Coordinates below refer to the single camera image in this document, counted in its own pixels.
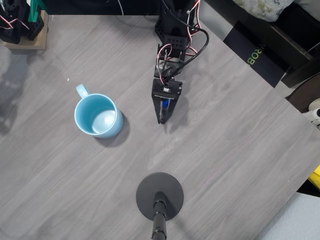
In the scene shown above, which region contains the blue capped black marker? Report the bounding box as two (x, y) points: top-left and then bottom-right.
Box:
(160, 98), (170, 121)

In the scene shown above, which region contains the black leader arm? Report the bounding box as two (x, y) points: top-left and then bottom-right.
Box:
(0, 0), (45, 46)

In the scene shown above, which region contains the light blue ceramic mug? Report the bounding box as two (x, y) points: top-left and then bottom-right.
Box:
(73, 83), (124, 140)

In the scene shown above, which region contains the black box with green letters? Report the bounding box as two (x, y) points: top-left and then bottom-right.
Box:
(222, 20), (293, 89)

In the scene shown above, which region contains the floral patterned pillow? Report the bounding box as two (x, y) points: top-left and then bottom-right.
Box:
(232, 0), (296, 23)

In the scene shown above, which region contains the dark round chair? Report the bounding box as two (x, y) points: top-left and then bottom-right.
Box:
(284, 72), (320, 115)

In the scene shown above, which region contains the dark wooden furniture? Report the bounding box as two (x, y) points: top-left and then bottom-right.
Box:
(203, 0), (320, 89)

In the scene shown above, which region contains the wooden base board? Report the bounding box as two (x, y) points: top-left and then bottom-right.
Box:
(2, 9), (50, 51)

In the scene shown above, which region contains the white plastic device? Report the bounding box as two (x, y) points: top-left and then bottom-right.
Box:
(302, 97), (320, 130)

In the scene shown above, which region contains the green plastic clamp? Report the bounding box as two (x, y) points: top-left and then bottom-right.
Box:
(26, 0), (48, 25)

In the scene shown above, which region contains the yellow object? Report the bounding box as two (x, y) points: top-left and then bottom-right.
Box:
(307, 164), (320, 190)

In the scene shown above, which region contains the light grey fabric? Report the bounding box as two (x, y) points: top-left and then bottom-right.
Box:
(254, 191), (320, 240)

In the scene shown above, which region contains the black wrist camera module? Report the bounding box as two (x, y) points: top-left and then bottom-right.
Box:
(152, 83), (176, 100)

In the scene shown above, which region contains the black camera cable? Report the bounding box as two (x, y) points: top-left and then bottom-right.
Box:
(162, 0), (210, 76)

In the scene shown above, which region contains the black round-base camera stand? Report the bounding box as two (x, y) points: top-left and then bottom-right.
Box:
(135, 171), (185, 240)

